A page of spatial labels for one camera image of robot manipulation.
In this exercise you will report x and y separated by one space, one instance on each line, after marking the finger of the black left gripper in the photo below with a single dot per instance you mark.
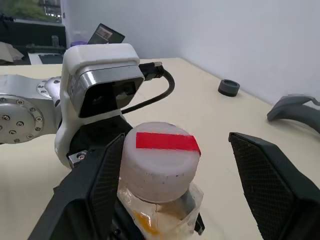
198 225
122 225

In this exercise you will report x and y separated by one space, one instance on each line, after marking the window with greenery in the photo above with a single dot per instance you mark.
25 8

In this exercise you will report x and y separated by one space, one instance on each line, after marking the white bottle cap red tape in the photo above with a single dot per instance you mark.
160 175

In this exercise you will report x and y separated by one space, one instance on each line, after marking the purple lidded container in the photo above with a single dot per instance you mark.
78 43

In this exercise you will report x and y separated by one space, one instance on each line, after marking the clear plastic orange juice bottle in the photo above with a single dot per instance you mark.
160 220

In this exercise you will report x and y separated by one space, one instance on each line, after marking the beige crumpled paper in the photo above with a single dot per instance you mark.
8 51

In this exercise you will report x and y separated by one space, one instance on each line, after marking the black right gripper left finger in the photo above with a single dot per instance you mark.
82 205

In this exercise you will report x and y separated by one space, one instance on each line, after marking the dark card box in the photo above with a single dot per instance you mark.
106 33

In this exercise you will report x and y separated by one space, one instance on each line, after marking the black cabinet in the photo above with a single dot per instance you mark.
32 33

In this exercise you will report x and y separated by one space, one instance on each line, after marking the white tray dark inset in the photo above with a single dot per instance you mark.
47 58

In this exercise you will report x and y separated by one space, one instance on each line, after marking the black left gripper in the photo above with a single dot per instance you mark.
100 132

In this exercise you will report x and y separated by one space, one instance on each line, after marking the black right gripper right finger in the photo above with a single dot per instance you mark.
280 190

